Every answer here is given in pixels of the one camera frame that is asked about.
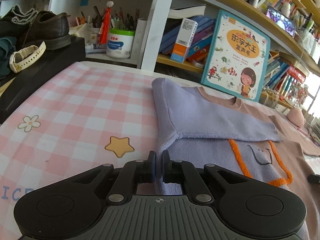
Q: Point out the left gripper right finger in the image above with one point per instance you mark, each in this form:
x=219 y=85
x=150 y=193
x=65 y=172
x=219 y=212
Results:
x=218 y=203

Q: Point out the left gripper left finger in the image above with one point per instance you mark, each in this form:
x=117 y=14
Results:
x=86 y=205

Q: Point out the pink and lilac sweater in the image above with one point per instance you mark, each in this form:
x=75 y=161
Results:
x=199 y=128

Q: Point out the pink checked tablecloth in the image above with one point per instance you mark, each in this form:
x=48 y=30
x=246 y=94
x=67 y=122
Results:
x=81 y=119

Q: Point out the pink plush toy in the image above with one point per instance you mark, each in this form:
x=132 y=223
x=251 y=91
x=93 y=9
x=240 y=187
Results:
x=296 y=117

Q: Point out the colourful bead ornament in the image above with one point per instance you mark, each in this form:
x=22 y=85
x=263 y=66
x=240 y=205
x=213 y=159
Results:
x=297 y=94

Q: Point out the row of leaning books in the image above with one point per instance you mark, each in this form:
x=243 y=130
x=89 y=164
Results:
x=277 y=67

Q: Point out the red dictionary books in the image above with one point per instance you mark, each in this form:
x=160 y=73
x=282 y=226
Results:
x=293 y=75

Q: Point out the teal children's character book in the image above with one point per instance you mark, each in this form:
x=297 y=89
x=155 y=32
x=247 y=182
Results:
x=237 y=59

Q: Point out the black box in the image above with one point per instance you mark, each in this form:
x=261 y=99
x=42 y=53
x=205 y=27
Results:
x=28 y=81

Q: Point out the white jar green lid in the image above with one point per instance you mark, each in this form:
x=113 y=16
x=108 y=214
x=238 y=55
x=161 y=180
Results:
x=119 y=44

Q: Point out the dark green cloth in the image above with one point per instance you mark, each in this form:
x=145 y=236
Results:
x=7 y=47

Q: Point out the red tassel charm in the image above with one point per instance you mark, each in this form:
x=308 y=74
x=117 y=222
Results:
x=106 y=23

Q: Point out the black leather shoe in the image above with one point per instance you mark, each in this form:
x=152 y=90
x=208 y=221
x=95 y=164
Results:
x=49 y=28

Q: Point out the white and orange usmile box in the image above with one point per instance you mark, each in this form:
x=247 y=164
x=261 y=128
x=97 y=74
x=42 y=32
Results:
x=184 y=40

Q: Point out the white bookshelf frame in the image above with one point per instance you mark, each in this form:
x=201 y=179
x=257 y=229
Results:
x=156 y=12

